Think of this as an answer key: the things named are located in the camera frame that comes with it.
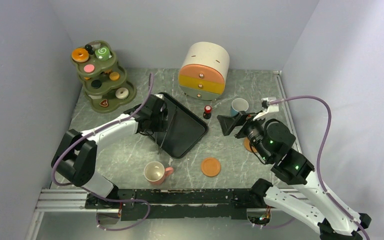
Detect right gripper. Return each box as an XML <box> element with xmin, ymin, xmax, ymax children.
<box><xmin>216</xmin><ymin>109</ymin><xmax>272</xmax><ymax>162</ymax></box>

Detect white glazed donut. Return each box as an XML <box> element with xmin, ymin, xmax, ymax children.
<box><xmin>115</xmin><ymin>87</ymin><xmax>130</xmax><ymax>100</ymax></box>

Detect brown heart cookie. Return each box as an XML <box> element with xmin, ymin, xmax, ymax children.
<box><xmin>99</xmin><ymin>99</ymin><xmax>109</xmax><ymax>108</ymax></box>

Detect tan round biscuit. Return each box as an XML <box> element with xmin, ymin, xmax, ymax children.
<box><xmin>109</xmin><ymin>71</ymin><xmax>120</xmax><ymax>81</ymax></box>

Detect black round cookie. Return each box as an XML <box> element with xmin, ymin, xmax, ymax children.
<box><xmin>90</xmin><ymin>79</ymin><xmax>102</xmax><ymax>89</ymax></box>

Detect pink round cookie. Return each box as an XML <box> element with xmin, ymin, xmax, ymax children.
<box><xmin>83</xmin><ymin>64</ymin><xmax>96</xmax><ymax>73</ymax></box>

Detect green swirl roll cake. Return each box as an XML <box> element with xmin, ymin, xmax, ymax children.
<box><xmin>94</xmin><ymin>46</ymin><xmax>112</xmax><ymax>61</ymax></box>

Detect brown chocolate round cookie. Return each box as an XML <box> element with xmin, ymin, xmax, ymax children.
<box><xmin>89</xmin><ymin>41</ymin><xmax>101</xmax><ymax>48</ymax></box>

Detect orange glazed donut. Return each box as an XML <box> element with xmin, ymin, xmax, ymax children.
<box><xmin>71</xmin><ymin>47</ymin><xmax>90</xmax><ymax>63</ymax></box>

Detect metal food tongs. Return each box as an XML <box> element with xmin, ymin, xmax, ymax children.
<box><xmin>157</xmin><ymin>107</ymin><xmax>178</xmax><ymax>155</ymax></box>

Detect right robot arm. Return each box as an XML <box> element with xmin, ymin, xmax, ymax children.
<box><xmin>217</xmin><ymin>111</ymin><xmax>372</xmax><ymax>240</ymax></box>

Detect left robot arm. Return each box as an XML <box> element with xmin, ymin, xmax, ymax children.
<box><xmin>51</xmin><ymin>94</ymin><xmax>168</xmax><ymax>208</ymax></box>

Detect blue mug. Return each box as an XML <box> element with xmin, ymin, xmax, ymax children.
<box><xmin>230</xmin><ymin>98</ymin><xmax>249</xmax><ymax>117</ymax></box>

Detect red and black stamp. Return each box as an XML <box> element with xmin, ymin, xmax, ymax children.
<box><xmin>202</xmin><ymin>105</ymin><xmax>212</xmax><ymax>120</ymax></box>

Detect orange round coaster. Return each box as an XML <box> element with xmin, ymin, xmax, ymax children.
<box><xmin>200</xmin><ymin>157</ymin><xmax>221</xmax><ymax>177</ymax></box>
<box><xmin>243</xmin><ymin>138</ymin><xmax>257</xmax><ymax>153</ymax></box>

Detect black rectangular baking tray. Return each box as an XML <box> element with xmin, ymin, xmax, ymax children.
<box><xmin>148</xmin><ymin>92</ymin><xmax>209</xmax><ymax>159</ymax></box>

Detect pink mug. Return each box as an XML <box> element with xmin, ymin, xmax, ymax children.
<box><xmin>143</xmin><ymin>161</ymin><xmax>174</xmax><ymax>185</ymax></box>

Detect green three-tier serving stand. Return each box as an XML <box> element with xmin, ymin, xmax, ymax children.
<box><xmin>70</xmin><ymin>40</ymin><xmax>137</xmax><ymax>114</ymax></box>

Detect round three-drawer mini cabinet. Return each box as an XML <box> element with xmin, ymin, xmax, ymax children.
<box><xmin>178</xmin><ymin>41</ymin><xmax>230</xmax><ymax>101</ymax></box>

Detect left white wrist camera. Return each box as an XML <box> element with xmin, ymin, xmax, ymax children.
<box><xmin>154</xmin><ymin>94</ymin><xmax>165</xmax><ymax>100</ymax></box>

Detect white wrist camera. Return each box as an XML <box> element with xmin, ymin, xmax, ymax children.
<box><xmin>252</xmin><ymin>97</ymin><xmax>279</xmax><ymax>121</ymax></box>
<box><xmin>154</xmin><ymin>94</ymin><xmax>165</xmax><ymax>100</ymax></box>

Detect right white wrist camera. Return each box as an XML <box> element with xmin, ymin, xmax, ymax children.
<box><xmin>252</xmin><ymin>97</ymin><xmax>279</xmax><ymax>121</ymax></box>

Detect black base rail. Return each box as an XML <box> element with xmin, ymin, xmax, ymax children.
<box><xmin>84</xmin><ymin>178</ymin><xmax>272</xmax><ymax>221</ymax></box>

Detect aluminium frame rail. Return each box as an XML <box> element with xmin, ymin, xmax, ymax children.
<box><xmin>25</xmin><ymin>189</ymin><xmax>118</xmax><ymax>240</ymax></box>

